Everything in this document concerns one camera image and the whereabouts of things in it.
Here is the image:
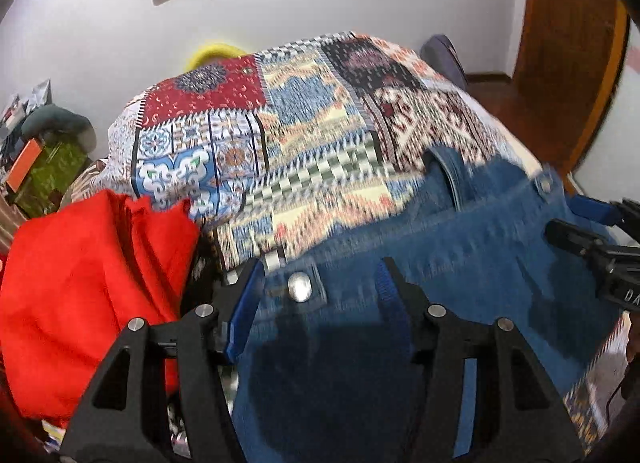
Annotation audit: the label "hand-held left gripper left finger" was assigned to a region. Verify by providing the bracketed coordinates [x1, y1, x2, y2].
[60, 258, 267, 463]

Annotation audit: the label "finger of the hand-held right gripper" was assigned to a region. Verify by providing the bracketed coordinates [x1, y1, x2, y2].
[545, 220, 622, 265]
[569, 194, 640, 230]

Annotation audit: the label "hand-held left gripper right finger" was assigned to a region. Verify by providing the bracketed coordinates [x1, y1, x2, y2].
[375, 257, 587, 463]

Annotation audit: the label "blue denim jeans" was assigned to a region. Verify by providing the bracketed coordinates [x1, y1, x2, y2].
[232, 145, 627, 463]

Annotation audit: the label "colourful printed blanket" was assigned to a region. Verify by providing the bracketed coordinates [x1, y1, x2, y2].
[562, 313, 634, 450]

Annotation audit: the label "red garment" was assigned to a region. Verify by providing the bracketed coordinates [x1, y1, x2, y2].
[0, 190, 202, 428]

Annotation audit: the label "patchwork printed bedspread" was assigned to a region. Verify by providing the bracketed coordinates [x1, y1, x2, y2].
[107, 32, 546, 274]

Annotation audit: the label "green patterned bag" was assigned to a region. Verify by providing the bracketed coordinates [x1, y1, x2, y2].
[14, 140, 89, 218]

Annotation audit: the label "dark grey pillow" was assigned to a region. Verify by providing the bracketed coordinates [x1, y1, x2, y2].
[20, 104, 97, 152]

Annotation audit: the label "orange box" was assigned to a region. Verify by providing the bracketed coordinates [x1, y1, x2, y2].
[5, 138, 44, 192]

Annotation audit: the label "pile of papers and bags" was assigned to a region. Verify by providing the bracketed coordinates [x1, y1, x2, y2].
[0, 78, 53, 144]

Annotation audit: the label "yellow ring-shaped object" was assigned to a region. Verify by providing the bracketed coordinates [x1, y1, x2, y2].
[187, 42, 249, 72]

